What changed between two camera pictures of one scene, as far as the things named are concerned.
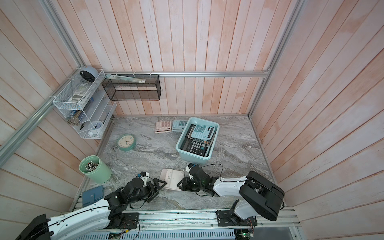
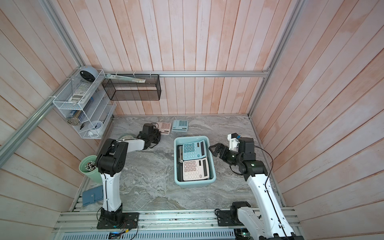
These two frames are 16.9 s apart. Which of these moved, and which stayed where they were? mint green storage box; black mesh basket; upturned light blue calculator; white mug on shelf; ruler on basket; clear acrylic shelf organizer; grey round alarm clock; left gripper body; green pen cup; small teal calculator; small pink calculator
Moved: left gripper body; mint green storage box; upturned light blue calculator
Stayed: green pen cup; clear acrylic shelf organizer; ruler on basket; small teal calculator; white mug on shelf; black mesh basket; small pink calculator; grey round alarm clock
